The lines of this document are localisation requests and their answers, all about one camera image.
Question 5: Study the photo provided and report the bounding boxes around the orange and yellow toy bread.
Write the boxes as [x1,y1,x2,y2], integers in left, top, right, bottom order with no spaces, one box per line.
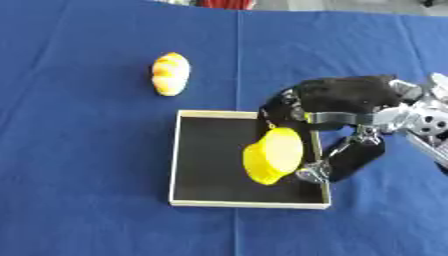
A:
[150,51,193,97]

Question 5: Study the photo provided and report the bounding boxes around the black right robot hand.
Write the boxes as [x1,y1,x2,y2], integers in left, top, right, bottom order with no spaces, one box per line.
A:
[255,74,424,184]

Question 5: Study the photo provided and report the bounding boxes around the red object beyond table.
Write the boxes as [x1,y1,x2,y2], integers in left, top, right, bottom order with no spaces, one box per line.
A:
[194,0,259,11]

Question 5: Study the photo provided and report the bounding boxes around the yellow plastic bowl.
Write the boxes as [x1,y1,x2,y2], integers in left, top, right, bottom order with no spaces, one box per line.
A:
[241,127,307,186]

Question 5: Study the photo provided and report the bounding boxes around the tan box with black inside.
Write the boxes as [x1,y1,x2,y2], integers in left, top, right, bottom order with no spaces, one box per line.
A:
[168,109,333,210]

